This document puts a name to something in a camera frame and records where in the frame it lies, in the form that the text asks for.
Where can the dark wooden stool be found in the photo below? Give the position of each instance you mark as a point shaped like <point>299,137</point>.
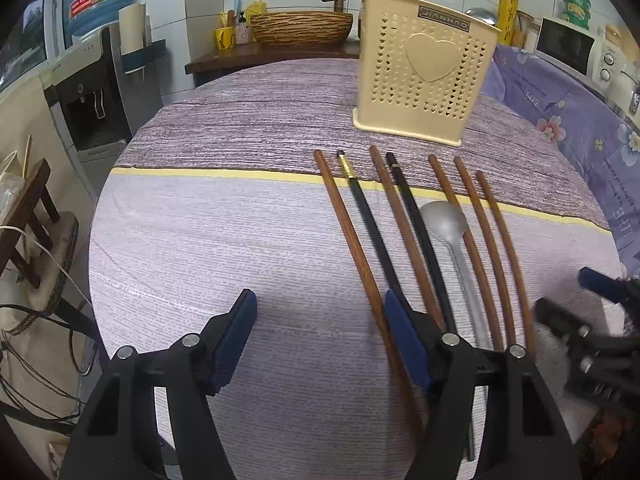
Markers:
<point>30,195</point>

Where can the white microwave oven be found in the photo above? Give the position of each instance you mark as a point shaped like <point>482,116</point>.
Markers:
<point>565,45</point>

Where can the dark wooden counter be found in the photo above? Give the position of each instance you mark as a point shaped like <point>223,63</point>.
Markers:
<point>240,57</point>

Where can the woven wicker basin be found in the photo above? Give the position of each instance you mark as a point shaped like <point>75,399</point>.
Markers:
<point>300,27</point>

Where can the yellow soap bottle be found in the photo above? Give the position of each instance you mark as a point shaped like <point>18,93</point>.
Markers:
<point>256,7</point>

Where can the water dispenser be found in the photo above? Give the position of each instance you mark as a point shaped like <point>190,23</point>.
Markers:
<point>87,100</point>

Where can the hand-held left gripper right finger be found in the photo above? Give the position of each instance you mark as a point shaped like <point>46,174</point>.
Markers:
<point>407,345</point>

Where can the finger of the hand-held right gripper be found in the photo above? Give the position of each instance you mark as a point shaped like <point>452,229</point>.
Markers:
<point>602,282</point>
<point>557,320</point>

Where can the black chopstick with gold band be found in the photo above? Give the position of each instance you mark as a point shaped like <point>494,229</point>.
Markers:
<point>371,232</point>
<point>397,172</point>

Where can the yellow cup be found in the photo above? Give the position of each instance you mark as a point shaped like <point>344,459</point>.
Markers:
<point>225,38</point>

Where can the window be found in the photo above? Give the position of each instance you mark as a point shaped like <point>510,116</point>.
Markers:
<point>27,35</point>

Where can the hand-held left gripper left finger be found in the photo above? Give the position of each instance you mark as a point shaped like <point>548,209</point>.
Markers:
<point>235,345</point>

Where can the stack of green cans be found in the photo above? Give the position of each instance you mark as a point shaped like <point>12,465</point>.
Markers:
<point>577,7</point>

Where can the metal spoon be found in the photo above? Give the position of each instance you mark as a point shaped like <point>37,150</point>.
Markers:
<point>442,222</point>

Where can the purple floral cloth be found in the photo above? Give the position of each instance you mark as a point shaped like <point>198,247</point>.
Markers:
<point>565,110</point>

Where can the brown wooden chopstick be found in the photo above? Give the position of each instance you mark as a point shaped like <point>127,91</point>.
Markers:
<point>501,220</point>
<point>478,207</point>
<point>452,200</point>
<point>335,197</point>
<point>380,165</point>

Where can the white paper roll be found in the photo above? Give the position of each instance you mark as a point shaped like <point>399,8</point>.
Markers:
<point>132,27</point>

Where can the beige perforated utensil holder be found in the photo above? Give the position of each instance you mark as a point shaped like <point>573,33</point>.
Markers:
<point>400,85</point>

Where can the teal roll holder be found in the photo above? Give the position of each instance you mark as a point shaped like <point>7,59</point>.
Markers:
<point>150,55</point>

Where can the yellow cardboard box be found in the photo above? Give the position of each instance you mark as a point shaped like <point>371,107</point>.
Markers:
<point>509,15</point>

